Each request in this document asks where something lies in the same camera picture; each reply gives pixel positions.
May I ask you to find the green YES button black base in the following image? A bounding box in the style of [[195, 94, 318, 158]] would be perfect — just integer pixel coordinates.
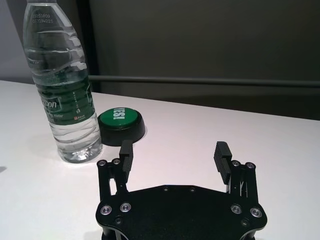
[[97, 107, 147, 147]]

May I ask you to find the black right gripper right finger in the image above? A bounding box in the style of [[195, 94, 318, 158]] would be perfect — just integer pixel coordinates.
[[213, 141, 258, 201]]

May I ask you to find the clear water bottle green label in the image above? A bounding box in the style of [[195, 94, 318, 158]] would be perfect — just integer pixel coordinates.
[[23, 0, 103, 164]]

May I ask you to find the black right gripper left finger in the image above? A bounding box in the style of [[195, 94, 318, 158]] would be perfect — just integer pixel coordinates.
[[96, 139, 135, 201]]

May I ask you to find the grey horizontal wall rail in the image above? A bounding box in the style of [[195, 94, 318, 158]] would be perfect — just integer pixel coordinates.
[[88, 74, 320, 89]]

